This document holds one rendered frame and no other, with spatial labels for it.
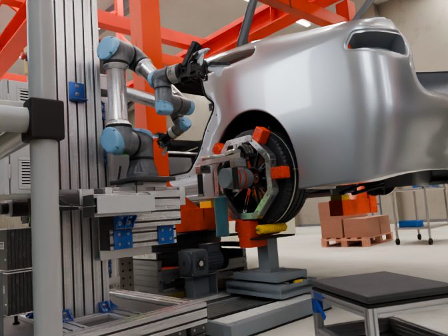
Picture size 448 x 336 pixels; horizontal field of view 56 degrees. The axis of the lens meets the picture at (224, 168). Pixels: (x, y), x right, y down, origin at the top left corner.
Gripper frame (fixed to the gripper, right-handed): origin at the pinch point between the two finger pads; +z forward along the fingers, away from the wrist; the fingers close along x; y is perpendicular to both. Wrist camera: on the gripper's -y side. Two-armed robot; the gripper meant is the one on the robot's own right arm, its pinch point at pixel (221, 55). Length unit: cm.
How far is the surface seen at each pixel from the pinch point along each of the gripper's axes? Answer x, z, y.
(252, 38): -335, -167, -222
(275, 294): -116, -36, 97
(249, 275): -124, -58, 86
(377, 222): -556, -70, 15
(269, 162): -101, -30, 18
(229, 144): -108, -63, 0
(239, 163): -85, -42, 21
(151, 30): -73, -107, -82
